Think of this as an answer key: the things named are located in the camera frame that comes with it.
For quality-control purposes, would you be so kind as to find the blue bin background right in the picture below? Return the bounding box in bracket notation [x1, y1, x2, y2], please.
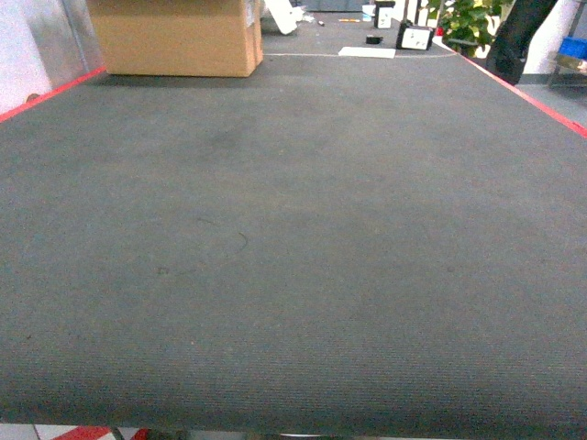
[558, 37, 587, 60]

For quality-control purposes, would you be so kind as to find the white device on table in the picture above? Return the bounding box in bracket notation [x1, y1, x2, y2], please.
[263, 0, 304, 35]

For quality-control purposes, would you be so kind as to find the white paper sheet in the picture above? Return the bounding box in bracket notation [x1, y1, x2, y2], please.
[338, 47, 396, 60]

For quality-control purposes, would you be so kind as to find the black white box far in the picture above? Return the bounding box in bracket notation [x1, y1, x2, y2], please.
[373, 0, 396, 29]

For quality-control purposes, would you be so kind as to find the cardboard box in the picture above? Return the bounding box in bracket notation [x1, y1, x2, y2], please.
[87, 1, 263, 78]

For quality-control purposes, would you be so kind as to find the black white box near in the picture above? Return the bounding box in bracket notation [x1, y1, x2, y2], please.
[396, 23, 435, 50]

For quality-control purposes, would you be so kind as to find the dark grey table mat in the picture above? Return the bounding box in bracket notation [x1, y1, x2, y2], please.
[1, 54, 586, 439]

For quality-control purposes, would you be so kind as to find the green potted plant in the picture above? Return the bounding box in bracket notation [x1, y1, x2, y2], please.
[422, 0, 514, 59]

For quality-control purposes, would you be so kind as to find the black white box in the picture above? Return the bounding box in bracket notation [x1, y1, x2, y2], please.
[396, 23, 435, 50]
[373, 0, 396, 29]

